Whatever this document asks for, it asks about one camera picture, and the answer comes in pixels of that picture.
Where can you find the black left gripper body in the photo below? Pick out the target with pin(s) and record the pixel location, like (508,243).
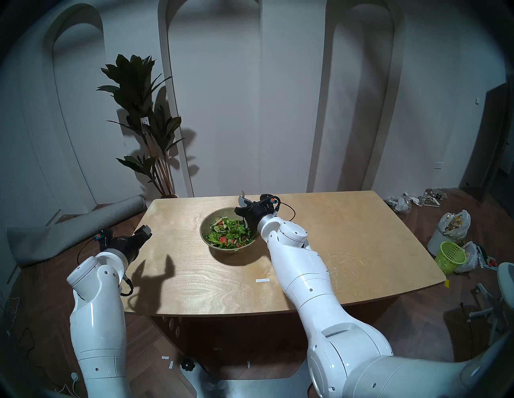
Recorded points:
(122,246)

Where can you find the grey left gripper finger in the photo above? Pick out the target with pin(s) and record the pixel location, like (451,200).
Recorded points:
(143,233)

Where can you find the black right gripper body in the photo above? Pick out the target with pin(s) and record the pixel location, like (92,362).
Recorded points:
(257,212)

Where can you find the green salad with tomato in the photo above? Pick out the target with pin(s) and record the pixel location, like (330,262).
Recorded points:
(229,234)

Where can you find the beige ceramic salad bowl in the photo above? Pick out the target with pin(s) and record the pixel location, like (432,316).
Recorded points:
(207,224)

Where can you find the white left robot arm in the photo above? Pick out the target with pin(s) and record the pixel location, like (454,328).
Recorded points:
(98,329)

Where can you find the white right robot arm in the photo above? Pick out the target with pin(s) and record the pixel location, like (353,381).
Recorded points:
(321,305)

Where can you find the rolled grey mat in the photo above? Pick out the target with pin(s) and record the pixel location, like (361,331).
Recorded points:
(52,236)

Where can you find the black base knob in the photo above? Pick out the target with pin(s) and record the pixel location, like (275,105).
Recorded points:
(187,364)

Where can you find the white floor plug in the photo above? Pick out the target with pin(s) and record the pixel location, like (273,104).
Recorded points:
(75,376)

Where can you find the tall dark green potted plant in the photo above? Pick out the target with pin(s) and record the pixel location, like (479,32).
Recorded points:
(134,92)

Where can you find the pile of litter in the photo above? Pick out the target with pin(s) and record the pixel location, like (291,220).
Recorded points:
(401,204)

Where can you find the white bin with trash bag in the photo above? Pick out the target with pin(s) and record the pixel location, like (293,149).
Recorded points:
(451,226)

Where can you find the green plastic basket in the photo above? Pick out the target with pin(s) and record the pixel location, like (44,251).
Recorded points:
(449,256)

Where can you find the white plastic bag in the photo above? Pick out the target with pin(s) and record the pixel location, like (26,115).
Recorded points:
(470,256)

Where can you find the dark cabinet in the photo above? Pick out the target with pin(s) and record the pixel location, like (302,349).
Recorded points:
(494,136)

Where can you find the white office chair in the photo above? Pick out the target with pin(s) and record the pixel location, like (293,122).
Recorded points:
(505,281)

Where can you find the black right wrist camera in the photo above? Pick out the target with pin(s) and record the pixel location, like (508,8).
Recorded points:
(269,199)

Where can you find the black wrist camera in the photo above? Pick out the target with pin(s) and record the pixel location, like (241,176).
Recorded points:
(104,235)
(269,199)

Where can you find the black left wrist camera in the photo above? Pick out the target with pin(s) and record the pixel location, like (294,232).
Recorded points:
(104,235)

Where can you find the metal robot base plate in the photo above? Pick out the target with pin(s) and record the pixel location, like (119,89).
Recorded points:
(249,387)

